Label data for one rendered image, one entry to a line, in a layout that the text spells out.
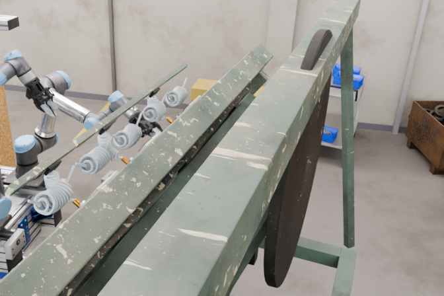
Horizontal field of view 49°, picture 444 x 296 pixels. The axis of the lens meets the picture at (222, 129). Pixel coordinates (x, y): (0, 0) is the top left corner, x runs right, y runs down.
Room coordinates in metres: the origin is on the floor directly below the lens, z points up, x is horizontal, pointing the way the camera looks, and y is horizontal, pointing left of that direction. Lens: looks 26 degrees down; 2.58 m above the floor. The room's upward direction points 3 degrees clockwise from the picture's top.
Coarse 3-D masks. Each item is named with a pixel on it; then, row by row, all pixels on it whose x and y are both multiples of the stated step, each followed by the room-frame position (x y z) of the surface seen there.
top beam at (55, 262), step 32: (256, 64) 2.18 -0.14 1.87; (224, 96) 1.75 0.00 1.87; (192, 128) 1.45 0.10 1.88; (160, 160) 1.23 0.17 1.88; (96, 192) 1.00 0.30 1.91; (128, 192) 1.05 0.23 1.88; (64, 224) 0.87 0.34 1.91; (96, 224) 0.91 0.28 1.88; (32, 256) 0.76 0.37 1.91; (64, 256) 0.79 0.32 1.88; (0, 288) 0.67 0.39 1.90; (32, 288) 0.70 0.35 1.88; (64, 288) 0.74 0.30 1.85
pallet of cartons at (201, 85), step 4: (200, 80) 5.23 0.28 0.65; (204, 80) 5.24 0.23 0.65; (208, 80) 5.25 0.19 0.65; (212, 80) 5.25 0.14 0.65; (196, 84) 5.10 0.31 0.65; (200, 84) 5.10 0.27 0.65; (204, 84) 5.11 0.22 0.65; (208, 84) 5.12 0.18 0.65; (212, 84) 5.13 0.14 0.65; (192, 88) 4.97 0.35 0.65; (196, 88) 4.98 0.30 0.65; (200, 88) 4.98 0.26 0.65; (204, 88) 4.99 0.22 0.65; (208, 88) 5.00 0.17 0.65; (260, 88) 5.09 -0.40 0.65; (192, 92) 4.97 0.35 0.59; (196, 92) 4.96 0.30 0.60; (200, 92) 4.95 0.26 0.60; (204, 92) 4.95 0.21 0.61; (256, 92) 4.94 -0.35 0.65; (192, 96) 4.97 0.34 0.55; (196, 96) 4.96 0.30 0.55
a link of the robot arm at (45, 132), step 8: (56, 72) 2.50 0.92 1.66; (56, 80) 2.44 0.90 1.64; (64, 80) 2.48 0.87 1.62; (56, 88) 2.42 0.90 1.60; (64, 88) 2.47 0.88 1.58; (40, 120) 2.50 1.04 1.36; (48, 120) 2.49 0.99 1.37; (40, 128) 2.50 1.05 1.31; (48, 128) 2.50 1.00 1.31; (40, 136) 2.49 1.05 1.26; (48, 136) 2.50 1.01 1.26; (56, 136) 2.58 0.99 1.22; (48, 144) 2.51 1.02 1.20
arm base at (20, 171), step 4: (20, 164) 2.37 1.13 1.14; (28, 164) 2.38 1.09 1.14; (32, 164) 2.39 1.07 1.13; (36, 164) 2.42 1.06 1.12; (16, 168) 2.40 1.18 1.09; (20, 168) 2.37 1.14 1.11; (24, 168) 2.37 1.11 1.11; (28, 168) 2.38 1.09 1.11; (16, 172) 2.39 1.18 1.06; (20, 172) 2.36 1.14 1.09; (24, 172) 2.36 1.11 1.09; (16, 176) 2.38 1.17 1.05; (20, 176) 2.36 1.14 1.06
